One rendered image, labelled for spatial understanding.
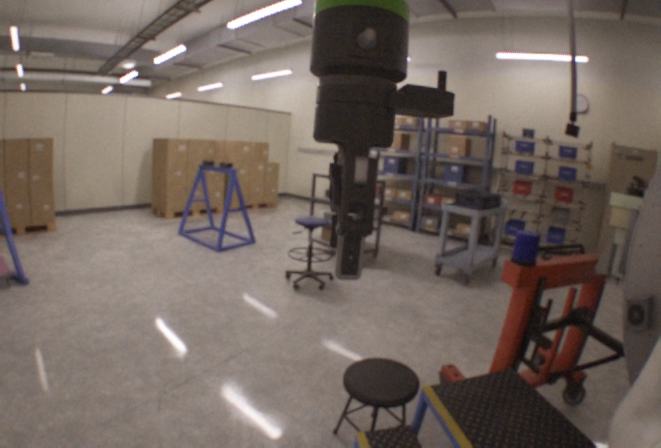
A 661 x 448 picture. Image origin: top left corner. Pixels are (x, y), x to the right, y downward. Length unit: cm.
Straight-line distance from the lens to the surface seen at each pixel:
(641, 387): 46
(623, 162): 567
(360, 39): 28
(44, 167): 556
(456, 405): 122
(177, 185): 608
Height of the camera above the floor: 138
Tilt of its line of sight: 9 degrees down
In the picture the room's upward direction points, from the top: 4 degrees clockwise
